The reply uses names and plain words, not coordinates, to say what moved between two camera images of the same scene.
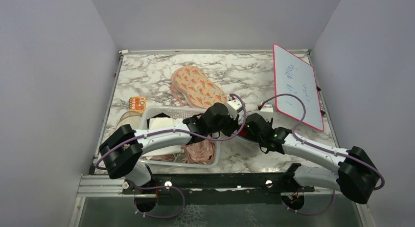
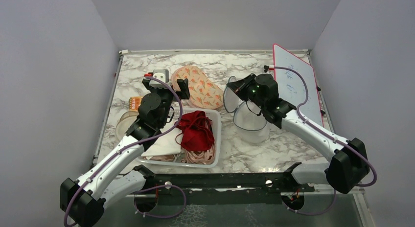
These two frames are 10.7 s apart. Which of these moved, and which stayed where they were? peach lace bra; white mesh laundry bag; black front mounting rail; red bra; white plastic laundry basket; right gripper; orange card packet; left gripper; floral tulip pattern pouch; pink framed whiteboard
Moved: white mesh laundry bag; right gripper; left gripper; red bra
Stayed: peach lace bra; floral tulip pattern pouch; white plastic laundry basket; black front mounting rail; pink framed whiteboard; orange card packet
